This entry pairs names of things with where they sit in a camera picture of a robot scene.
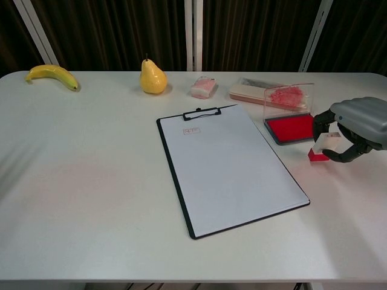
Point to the grey black right robot hand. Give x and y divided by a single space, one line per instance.
362 117

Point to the red white stamp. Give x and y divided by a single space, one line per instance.
325 144

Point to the red ink pad with lid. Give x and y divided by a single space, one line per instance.
290 128

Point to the black clipboard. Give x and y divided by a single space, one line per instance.
172 169

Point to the clear plastic wrapped packet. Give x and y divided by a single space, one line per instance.
252 81

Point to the beige rectangular case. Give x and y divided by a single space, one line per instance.
246 93

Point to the white paper sheet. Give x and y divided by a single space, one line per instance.
229 169

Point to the pink white wrapped block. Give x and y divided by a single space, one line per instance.
202 88

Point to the yellow pear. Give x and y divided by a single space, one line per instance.
152 79

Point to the dark brown curtain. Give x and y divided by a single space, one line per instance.
121 30

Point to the yellow banana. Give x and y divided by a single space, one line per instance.
51 72

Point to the white metal frame post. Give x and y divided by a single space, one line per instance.
37 31
193 33
314 34

